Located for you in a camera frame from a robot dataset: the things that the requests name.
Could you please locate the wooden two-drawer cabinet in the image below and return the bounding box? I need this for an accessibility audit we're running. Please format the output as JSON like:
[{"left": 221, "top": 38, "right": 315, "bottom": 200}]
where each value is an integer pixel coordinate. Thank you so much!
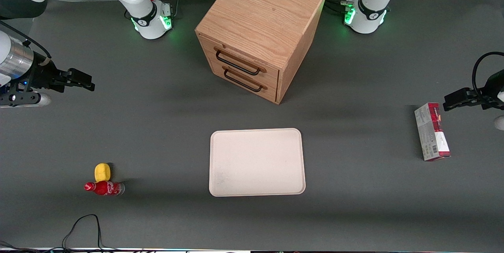
[{"left": 195, "top": 0, "right": 327, "bottom": 105}]

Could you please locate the beige rectangular tray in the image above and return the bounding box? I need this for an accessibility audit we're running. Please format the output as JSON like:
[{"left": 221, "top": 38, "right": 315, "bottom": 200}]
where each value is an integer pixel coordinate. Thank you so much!
[{"left": 209, "top": 128, "right": 306, "bottom": 197}]

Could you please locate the black left wrist cable loop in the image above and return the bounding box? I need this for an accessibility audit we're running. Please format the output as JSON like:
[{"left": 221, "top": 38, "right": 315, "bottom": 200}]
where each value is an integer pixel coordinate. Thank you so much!
[{"left": 472, "top": 51, "right": 504, "bottom": 97}]

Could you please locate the yellow lemon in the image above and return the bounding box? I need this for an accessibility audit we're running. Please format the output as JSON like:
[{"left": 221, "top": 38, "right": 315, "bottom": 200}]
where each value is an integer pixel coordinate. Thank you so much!
[{"left": 94, "top": 162, "right": 111, "bottom": 183}]

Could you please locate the red and grey carton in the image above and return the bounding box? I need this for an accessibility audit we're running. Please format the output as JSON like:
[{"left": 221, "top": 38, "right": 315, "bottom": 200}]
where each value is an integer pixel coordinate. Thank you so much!
[{"left": 414, "top": 102, "right": 451, "bottom": 162}]

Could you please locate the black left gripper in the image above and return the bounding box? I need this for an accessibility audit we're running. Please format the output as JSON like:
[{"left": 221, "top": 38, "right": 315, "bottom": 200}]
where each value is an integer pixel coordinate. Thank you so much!
[{"left": 443, "top": 69, "right": 504, "bottom": 112}]

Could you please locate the red coke bottle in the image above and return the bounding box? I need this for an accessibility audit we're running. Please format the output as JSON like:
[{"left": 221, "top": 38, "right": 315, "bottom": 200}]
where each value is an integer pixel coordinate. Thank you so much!
[{"left": 84, "top": 180, "right": 125, "bottom": 197}]

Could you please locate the black drawer handle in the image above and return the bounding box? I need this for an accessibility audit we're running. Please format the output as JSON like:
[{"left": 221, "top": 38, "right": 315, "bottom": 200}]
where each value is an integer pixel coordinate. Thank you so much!
[
  {"left": 222, "top": 66, "right": 268, "bottom": 93},
  {"left": 214, "top": 47, "right": 267, "bottom": 76}
]

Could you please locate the thin black table cable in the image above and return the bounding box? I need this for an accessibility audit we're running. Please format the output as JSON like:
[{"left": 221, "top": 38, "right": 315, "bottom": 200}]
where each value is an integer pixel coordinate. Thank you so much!
[{"left": 0, "top": 214, "right": 122, "bottom": 253}]

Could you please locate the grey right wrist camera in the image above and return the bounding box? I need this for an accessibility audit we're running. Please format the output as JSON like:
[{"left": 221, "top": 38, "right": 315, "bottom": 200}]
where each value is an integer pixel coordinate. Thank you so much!
[{"left": 0, "top": 92, "right": 52, "bottom": 108}]

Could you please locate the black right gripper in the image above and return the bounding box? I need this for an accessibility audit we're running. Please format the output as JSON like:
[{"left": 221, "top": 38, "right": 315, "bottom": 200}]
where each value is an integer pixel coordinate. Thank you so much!
[{"left": 24, "top": 52, "right": 96, "bottom": 93}]

